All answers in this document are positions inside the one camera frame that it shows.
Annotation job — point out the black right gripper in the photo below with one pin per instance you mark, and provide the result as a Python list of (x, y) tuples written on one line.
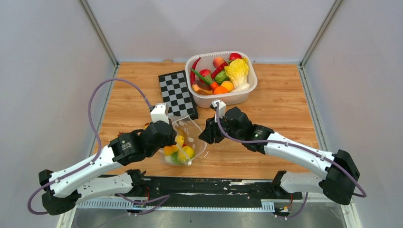
[(210, 134)]

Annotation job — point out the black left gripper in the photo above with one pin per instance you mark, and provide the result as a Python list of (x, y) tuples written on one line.
[(172, 140)]

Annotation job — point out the yellow mango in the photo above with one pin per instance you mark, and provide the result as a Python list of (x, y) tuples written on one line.
[(169, 150)]

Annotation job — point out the clear dotted zip bag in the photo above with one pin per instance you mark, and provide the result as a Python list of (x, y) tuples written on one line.
[(187, 135)]

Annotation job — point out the pink peach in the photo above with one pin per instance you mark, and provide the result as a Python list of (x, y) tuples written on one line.
[(217, 62)]

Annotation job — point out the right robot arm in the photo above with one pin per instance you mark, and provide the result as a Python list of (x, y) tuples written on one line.
[(333, 174)]

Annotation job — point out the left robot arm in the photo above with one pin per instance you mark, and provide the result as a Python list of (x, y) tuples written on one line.
[(83, 181)]

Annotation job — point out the white plastic food tub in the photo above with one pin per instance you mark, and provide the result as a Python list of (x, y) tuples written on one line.
[(206, 62)]

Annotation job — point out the orange tangerine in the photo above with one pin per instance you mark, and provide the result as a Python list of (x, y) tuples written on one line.
[(220, 90)]

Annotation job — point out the small yellow orange fruit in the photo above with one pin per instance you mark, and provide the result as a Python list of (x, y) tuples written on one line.
[(228, 85)]

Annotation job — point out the chocolate glazed eclair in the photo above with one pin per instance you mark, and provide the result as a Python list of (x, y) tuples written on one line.
[(201, 88)]

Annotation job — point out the green striped cabbage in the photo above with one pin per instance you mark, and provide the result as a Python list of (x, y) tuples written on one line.
[(221, 77)]

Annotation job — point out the green onion stalk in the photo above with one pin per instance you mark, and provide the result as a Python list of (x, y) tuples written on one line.
[(197, 74)]

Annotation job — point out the yellow napa cabbage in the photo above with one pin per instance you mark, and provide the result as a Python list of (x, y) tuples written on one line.
[(237, 71)]

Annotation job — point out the red pepper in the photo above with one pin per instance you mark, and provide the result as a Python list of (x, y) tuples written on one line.
[(219, 69)]

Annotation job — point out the red apple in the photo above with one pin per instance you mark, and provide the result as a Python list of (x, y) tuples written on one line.
[(234, 56), (205, 76)]

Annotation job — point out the black white checkerboard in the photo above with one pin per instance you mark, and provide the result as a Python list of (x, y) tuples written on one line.
[(177, 96)]

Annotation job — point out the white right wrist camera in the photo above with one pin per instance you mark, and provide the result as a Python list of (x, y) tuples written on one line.
[(220, 108)]

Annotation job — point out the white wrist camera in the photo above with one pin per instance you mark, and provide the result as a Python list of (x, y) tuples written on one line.
[(160, 113), (220, 108)]

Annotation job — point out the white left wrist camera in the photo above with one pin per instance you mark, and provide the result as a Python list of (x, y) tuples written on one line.
[(160, 113)]

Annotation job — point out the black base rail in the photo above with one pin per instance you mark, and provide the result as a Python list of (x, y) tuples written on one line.
[(211, 192)]

